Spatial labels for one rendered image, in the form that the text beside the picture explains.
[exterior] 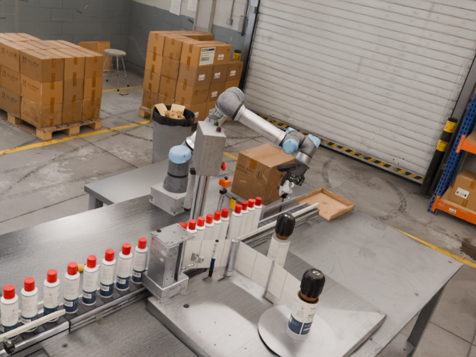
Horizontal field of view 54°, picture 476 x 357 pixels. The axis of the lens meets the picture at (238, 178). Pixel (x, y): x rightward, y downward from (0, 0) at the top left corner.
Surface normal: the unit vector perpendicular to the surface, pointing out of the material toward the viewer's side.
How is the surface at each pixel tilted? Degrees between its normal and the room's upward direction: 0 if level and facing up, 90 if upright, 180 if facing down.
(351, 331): 0
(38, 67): 90
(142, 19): 90
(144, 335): 0
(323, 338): 0
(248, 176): 90
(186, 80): 91
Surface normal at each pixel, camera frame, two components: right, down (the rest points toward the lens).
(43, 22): 0.80, 0.38
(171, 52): -0.52, 0.27
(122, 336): 0.18, -0.89
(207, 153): 0.21, 0.45
